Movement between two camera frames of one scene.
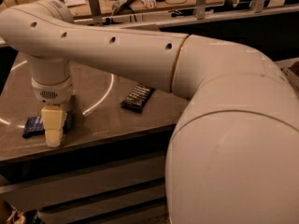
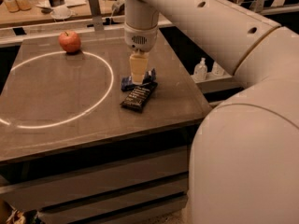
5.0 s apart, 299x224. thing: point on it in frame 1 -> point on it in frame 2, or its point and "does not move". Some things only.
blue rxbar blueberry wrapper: [35, 124] -> [149, 77]
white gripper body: [52, 93] -> [140, 38]
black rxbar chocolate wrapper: [137, 98] does not move
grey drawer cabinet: [117, 181] does not move
